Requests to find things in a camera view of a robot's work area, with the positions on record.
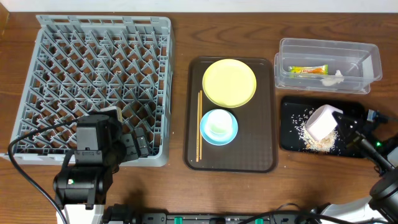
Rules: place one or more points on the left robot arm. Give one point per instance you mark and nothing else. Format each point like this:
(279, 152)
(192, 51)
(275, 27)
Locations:
(87, 171)

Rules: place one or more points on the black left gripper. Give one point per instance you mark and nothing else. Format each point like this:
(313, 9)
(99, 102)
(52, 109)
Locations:
(131, 152)

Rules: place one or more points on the spilled rice pile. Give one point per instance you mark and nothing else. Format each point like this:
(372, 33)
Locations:
(320, 141)

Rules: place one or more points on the green orange snack wrapper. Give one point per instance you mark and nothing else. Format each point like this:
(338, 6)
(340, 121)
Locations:
(319, 70)

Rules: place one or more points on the light blue bowl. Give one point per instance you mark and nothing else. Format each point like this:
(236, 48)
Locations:
(218, 140)

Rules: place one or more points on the grey dishwasher rack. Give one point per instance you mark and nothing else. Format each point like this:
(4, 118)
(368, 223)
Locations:
(82, 64)

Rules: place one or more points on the white tissue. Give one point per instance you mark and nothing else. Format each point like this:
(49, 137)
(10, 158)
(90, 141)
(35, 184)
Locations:
(332, 79)

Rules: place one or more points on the black food waste tray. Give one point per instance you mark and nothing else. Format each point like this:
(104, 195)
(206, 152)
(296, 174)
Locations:
(295, 112)

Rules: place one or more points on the brown serving tray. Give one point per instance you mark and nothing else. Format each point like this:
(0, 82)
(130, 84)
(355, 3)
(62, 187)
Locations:
(254, 149)

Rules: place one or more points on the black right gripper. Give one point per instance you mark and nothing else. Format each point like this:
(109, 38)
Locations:
(356, 124)

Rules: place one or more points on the yellow plate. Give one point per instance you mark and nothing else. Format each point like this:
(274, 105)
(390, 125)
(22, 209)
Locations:
(229, 83)

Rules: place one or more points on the white cup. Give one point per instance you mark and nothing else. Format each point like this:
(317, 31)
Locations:
(219, 122)

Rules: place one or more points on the clear plastic waste bin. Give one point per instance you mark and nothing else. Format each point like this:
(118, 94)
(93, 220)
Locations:
(359, 63)

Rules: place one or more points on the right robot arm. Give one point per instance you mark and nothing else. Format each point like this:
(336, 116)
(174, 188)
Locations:
(381, 204)

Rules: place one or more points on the pink bowl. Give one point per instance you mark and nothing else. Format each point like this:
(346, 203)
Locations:
(321, 123)

